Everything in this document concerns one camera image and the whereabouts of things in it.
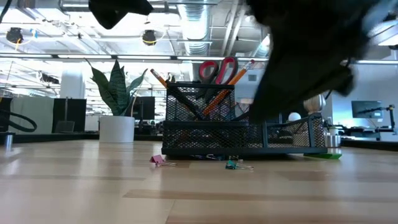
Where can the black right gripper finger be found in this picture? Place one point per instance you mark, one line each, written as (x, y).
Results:
(298, 84)

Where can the small white bottle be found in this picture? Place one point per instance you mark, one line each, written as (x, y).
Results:
(333, 130)

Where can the dark chair back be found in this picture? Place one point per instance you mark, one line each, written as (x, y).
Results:
(66, 127)

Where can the black computer monitor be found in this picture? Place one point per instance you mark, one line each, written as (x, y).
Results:
(146, 107)

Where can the white round ball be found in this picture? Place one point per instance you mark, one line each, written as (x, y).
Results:
(293, 117)

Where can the long ceiling light bar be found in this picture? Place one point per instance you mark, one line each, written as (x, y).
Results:
(202, 58)

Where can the black aluminium table frame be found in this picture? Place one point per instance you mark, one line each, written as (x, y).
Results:
(62, 137)

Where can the teal binder clip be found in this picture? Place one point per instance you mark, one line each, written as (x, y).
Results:
(230, 165)

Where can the silver ceiling air duct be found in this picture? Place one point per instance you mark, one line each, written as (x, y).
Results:
(195, 25)

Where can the small silver metal post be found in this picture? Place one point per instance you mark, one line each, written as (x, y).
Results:
(8, 141)

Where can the snake plant in white pot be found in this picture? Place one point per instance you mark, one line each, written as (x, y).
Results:
(116, 129)

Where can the black mesh desk organizer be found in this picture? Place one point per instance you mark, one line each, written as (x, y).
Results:
(217, 137)

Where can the pink binder clip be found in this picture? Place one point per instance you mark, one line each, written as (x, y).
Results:
(156, 160)

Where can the small green stapler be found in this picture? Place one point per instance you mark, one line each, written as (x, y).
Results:
(323, 155)

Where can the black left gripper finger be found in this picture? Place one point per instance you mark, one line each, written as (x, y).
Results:
(115, 11)

